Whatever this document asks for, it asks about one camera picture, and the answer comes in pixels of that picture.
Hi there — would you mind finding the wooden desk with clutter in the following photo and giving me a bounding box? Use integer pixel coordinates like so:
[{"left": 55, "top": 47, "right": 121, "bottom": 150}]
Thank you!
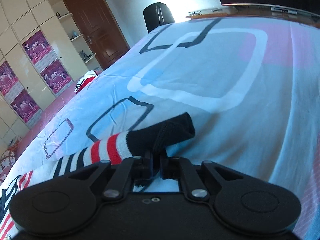
[{"left": 186, "top": 3, "right": 319, "bottom": 29}]

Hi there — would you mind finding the purple poster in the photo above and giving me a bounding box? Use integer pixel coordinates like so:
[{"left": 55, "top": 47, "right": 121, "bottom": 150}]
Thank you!
[
  {"left": 23, "top": 30, "right": 57, "bottom": 73},
  {"left": 41, "top": 60, "right": 73, "bottom": 96},
  {"left": 0, "top": 61, "right": 23, "bottom": 104},
  {"left": 11, "top": 89, "right": 43, "bottom": 128}
]

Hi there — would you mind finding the cream wardrobe with cabinets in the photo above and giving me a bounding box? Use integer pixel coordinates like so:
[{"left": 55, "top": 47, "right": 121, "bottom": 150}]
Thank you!
[{"left": 1, "top": 0, "right": 99, "bottom": 147}]

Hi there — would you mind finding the purple poster lower right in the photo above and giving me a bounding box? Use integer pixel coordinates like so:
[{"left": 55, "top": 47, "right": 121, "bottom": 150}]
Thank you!
[{"left": 41, "top": 60, "right": 73, "bottom": 96}]

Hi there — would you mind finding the purple poster lower left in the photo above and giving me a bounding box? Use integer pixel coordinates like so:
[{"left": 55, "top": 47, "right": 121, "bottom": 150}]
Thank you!
[{"left": 11, "top": 89, "right": 43, "bottom": 128}]

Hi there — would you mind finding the black office chair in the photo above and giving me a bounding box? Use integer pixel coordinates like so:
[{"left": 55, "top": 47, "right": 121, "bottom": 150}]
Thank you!
[{"left": 143, "top": 2, "right": 175, "bottom": 33}]

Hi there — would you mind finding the red and white clothes pile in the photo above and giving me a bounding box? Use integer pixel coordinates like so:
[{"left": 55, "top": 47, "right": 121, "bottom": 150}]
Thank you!
[{"left": 74, "top": 70, "right": 99, "bottom": 94}]

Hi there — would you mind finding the light blue patterned bedsheet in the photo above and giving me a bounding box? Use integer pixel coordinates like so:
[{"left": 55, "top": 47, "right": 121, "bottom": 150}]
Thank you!
[{"left": 1, "top": 17, "right": 319, "bottom": 239}]

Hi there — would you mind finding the purple poster upper left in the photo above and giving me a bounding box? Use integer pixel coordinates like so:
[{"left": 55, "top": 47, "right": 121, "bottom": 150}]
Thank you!
[{"left": 0, "top": 61, "right": 23, "bottom": 104}]

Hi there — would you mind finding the striped sock black toe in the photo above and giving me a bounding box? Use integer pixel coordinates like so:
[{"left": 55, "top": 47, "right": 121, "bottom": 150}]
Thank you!
[{"left": 0, "top": 112, "right": 196, "bottom": 240}]

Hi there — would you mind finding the brown wooden door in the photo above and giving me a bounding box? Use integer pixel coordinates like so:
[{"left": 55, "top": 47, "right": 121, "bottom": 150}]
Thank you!
[{"left": 63, "top": 0, "right": 129, "bottom": 70}]

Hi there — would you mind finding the purple poster upper right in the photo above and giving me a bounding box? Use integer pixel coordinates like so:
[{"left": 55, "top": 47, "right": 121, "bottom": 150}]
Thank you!
[{"left": 23, "top": 30, "right": 57, "bottom": 73}]

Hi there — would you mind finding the patterned white pillow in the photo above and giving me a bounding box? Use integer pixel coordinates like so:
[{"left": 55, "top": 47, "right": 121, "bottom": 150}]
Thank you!
[{"left": 0, "top": 138, "right": 20, "bottom": 185}]

